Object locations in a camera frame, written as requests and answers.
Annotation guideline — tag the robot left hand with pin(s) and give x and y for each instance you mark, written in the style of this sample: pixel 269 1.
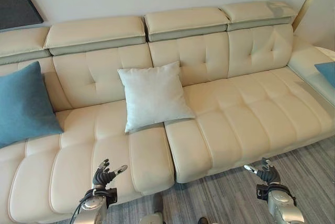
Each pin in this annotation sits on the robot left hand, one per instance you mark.
pixel 101 177

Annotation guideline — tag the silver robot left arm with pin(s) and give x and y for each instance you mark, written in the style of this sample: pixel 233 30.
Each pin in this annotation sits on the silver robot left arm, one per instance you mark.
pixel 94 203

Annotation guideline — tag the white square cushion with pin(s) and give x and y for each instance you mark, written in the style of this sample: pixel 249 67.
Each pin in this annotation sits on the white square cushion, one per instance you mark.
pixel 154 95

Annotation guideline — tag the large blue cushion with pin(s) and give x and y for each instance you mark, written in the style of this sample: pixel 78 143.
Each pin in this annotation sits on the large blue cushion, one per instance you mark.
pixel 23 106

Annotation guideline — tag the gold floor lamp pole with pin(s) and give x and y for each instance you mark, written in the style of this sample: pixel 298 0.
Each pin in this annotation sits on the gold floor lamp pole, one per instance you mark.
pixel 306 1

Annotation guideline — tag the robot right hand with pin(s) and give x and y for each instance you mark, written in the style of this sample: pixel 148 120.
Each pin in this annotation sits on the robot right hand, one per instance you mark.
pixel 269 174

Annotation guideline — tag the dark robot foot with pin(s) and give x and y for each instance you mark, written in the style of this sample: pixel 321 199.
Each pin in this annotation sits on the dark robot foot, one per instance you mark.
pixel 202 220

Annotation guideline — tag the cream leather sofa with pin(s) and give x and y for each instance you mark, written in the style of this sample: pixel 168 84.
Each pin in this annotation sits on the cream leather sofa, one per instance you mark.
pixel 167 98

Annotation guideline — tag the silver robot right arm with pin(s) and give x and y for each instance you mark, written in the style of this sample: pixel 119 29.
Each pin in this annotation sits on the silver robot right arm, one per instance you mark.
pixel 280 203

